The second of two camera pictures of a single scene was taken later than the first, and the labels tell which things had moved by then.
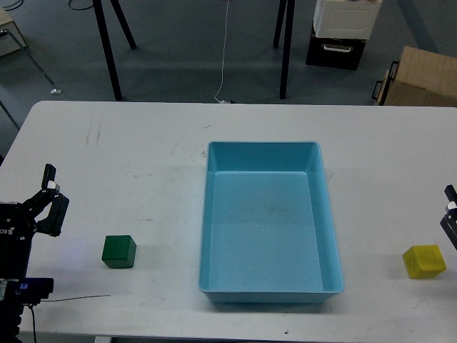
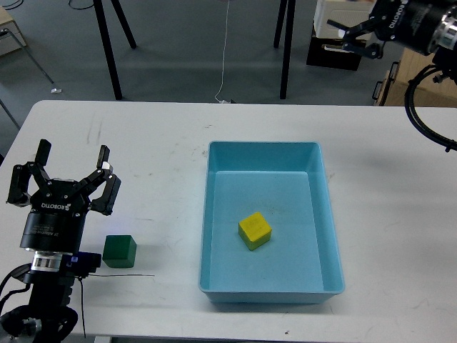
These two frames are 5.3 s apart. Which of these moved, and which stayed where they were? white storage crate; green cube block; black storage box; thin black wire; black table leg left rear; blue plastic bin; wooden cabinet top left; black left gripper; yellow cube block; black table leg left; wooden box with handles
Moved: yellow cube block; black left gripper; thin black wire
Stayed: black table leg left; wooden box with handles; black table leg left rear; white storage crate; black storage box; blue plastic bin; green cube block; wooden cabinet top left
